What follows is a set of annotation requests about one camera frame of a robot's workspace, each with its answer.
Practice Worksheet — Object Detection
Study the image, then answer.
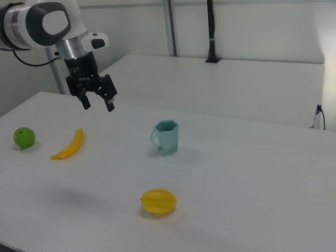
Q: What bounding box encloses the yellow toy starfruit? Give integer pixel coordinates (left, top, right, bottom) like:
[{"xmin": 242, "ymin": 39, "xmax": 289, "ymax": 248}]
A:
[{"xmin": 140, "ymin": 188, "xmax": 177, "ymax": 214}]

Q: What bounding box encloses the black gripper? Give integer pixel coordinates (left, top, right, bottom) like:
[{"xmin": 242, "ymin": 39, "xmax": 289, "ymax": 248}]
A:
[{"xmin": 64, "ymin": 51, "xmax": 118, "ymax": 113}]

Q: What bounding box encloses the thin black hanging cable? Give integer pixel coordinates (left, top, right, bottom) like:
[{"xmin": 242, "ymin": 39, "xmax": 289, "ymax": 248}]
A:
[{"xmin": 311, "ymin": 104, "xmax": 327, "ymax": 131}]

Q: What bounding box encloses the green toy apple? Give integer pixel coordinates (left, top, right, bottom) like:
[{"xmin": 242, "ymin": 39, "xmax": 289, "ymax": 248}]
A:
[{"xmin": 13, "ymin": 127, "xmax": 36, "ymax": 148}]

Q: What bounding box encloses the light blue hexagonal mug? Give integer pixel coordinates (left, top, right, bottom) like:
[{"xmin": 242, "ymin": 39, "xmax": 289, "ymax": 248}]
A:
[{"xmin": 149, "ymin": 120, "xmax": 180, "ymax": 155}]

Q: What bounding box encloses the aluminium frame post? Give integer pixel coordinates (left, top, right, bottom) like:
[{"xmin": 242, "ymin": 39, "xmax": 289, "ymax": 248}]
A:
[
  {"xmin": 163, "ymin": 0, "xmax": 179, "ymax": 57},
  {"xmin": 46, "ymin": 47, "xmax": 67, "ymax": 95}
]

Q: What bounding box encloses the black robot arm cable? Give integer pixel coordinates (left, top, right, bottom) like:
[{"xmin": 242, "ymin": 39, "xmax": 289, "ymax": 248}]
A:
[{"xmin": 12, "ymin": 48, "xmax": 60, "ymax": 67}]

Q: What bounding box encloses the black pole with base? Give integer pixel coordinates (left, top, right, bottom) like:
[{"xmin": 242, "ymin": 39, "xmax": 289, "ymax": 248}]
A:
[{"xmin": 205, "ymin": 0, "xmax": 222, "ymax": 64}]

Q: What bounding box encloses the yellow toy banana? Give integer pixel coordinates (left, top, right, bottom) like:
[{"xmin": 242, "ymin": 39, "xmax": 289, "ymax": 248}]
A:
[{"xmin": 50, "ymin": 128, "xmax": 85, "ymax": 161}]

